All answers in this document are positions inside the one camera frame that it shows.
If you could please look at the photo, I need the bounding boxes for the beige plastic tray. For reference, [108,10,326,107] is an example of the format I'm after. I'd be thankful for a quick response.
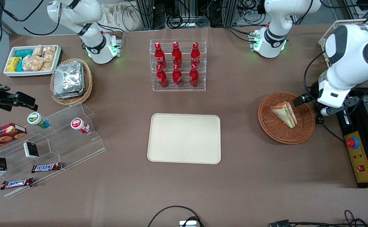
[147,113,221,165]

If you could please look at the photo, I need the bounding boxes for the clear acrylic stepped stand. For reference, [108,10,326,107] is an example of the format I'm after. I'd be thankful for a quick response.
[0,102,107,198]

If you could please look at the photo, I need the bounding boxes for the black looped cable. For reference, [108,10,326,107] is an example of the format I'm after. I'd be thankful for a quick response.
[147,206,204,227]

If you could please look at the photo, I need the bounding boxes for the red plaid cookie box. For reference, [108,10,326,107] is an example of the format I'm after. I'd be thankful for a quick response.
[0,123,27,154]

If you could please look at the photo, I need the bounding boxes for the red lid yogurt cup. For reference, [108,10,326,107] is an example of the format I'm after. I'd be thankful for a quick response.
[70,118,90,134]

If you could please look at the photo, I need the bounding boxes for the red emergency stop button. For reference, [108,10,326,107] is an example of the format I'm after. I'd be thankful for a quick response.
[346,137,360,149]

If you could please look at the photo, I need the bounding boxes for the yellow snack packet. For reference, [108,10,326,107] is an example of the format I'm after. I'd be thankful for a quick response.
[7,57,22,73]

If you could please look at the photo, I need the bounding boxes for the clear acrylic bottle rack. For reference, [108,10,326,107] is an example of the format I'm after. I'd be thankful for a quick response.
[150,39,207,92]

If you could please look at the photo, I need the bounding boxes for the beige cloth bag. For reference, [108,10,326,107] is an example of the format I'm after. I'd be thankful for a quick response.
[100,3,142,32]

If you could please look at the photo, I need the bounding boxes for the round brown wicker basket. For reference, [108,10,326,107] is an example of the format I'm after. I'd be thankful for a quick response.
[258,92,316,145]

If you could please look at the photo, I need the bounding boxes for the white rectangular snack tray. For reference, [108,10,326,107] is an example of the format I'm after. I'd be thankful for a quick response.
[3,45,62,78]

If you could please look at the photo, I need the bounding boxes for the black cable bundle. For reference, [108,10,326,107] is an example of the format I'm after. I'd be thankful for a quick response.
[268,210,368,227]

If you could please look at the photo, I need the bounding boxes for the black equipment rack with cables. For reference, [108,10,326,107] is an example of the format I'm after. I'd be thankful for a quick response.
[135,0,266,30]

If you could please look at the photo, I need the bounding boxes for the green lid yogurt cup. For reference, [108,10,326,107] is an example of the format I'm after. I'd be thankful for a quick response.
[27,112,51,129]

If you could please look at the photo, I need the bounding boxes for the yellow control panel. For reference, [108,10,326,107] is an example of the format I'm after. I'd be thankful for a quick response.
[343,131,368,184]

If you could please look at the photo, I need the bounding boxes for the oval tan wicker basket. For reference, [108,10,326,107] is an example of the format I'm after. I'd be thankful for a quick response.
[50,58,93,106]

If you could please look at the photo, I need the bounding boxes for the white wire shelf rack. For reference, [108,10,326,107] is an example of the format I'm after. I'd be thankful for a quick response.
[318,20,368,68]

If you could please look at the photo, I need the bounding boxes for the triangular sandwich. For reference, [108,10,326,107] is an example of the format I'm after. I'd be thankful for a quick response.
[270,101,298,129]

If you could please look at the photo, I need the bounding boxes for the red cola bottle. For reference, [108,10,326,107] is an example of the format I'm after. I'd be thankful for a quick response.
[154,43,167,68]
[172,65,183,88]
[189,64,200,88]
[190,42,201,67]
[172,42,182,67]
[156,65,168,88]

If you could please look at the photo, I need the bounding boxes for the silver foil pouch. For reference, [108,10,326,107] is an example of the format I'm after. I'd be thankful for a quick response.
[53,87,86,99]
[54,61,84,94]

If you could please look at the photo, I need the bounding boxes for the brown snickers bar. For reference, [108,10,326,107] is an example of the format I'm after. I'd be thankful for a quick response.
[31,162,62,174]
[0,178,34,190]

